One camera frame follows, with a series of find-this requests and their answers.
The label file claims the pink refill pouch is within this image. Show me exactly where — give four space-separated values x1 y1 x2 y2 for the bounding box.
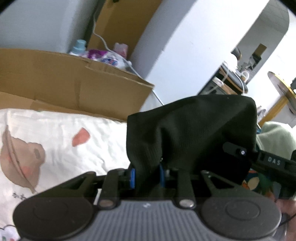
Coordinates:
113 43 128 59

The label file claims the flattened cardboard box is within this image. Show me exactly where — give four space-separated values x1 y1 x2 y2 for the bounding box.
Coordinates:
1 48 154 121

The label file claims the round wooden table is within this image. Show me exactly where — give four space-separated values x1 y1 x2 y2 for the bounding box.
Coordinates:
257 71 295 127

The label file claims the upright cardboard panel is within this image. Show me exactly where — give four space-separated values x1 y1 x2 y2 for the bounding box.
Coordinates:
87 0 161 57

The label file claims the purple white refill pouch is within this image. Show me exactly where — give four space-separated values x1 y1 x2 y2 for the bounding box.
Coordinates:
81 49 132 70

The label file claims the person's hand under gripper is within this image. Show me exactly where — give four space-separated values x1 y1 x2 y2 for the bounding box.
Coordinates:
276 199 295 218

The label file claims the teal printed jersey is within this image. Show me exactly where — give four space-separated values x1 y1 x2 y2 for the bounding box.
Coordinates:
241 169 281 201

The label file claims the black garment with patterned lining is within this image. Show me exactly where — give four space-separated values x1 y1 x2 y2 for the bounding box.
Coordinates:
126 94 257 196

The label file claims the white bear print bedsheet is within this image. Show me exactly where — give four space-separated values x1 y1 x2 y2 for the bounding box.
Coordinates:
1 109 130 240

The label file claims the white cable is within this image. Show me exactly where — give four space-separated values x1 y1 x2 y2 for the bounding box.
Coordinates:
92 0 167 107

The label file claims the blue cap detergent bottle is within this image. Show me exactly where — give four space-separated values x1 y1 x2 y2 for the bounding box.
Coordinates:
69 39 86 56

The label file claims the pale green garment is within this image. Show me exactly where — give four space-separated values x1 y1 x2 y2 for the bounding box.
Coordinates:
256 121 296 160

